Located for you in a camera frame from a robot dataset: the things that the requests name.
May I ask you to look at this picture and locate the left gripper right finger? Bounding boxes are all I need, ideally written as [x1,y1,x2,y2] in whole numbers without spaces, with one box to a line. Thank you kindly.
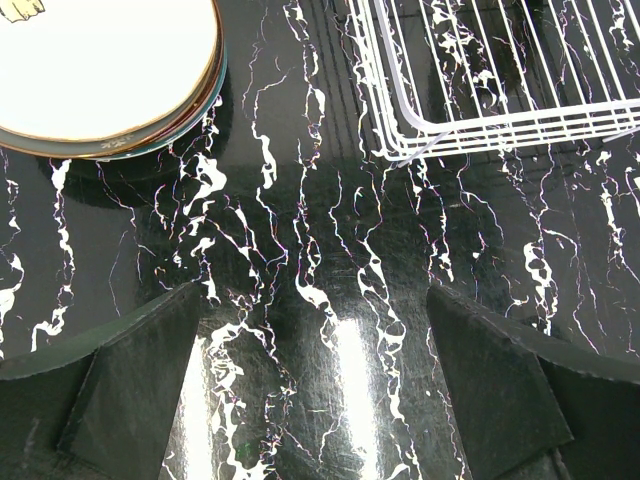
[425,286,639,479]

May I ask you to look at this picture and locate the green plate with flower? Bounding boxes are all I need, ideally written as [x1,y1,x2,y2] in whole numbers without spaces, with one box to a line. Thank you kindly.
[1,0,220,141]

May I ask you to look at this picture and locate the white wire dish rack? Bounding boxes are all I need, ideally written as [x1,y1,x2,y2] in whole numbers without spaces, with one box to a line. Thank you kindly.
[347,0,639,164]

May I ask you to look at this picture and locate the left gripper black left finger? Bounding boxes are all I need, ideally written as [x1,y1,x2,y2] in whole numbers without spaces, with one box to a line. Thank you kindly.
[1,283,200,479]

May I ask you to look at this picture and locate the dark plates under green plate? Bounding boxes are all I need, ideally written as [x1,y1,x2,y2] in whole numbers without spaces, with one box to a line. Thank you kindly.
[0,29,229,162]

